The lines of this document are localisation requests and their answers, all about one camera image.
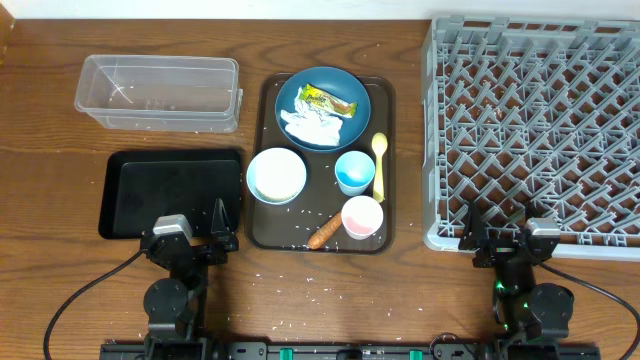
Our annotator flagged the light blue bowl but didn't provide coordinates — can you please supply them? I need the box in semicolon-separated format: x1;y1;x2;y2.
246;147;307;205

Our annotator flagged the pink cup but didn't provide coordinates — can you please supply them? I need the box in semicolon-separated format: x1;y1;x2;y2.
341;195;384;240

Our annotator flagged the light blue cup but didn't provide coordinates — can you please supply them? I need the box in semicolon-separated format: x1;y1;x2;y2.
334;151;376;197

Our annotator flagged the dark blue plate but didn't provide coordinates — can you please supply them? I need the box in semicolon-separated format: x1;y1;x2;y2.
275;67;372;153

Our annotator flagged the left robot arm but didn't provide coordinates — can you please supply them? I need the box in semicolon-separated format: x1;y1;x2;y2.
140;198;239;360

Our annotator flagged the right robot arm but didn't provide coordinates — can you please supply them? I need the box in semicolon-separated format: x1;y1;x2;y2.
458;203;574;359

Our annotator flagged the grey dishwasher rack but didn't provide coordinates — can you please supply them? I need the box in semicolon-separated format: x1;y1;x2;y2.
421;15;639;262

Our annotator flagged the black plastic tray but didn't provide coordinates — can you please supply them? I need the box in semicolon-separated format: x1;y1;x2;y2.
98;149;243;239

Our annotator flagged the orange carrot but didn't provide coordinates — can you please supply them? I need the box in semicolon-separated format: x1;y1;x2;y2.
307;212;342;250

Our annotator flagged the dark brown serving tray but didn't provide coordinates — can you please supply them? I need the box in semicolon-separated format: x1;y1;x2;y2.
245;73;395;255

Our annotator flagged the yellow plastic spoon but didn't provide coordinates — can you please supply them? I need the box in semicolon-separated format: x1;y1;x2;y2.
371;132;388;203

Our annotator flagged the clear plastic bin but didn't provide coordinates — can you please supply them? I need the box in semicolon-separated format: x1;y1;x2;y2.
74;55;243;133

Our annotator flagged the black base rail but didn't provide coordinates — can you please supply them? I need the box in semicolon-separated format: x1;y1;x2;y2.
99;342;601;360

